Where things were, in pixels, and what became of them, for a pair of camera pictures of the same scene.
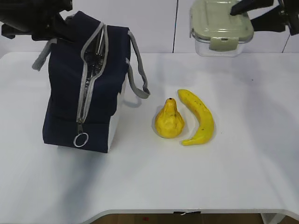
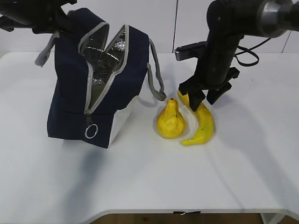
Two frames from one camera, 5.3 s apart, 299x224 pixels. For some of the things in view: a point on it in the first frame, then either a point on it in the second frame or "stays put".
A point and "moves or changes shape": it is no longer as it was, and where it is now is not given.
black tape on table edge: [189, 213] stays put
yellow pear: [169, 123] stays put
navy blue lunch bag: [86, 76] moves or changes shape
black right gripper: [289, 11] to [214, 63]
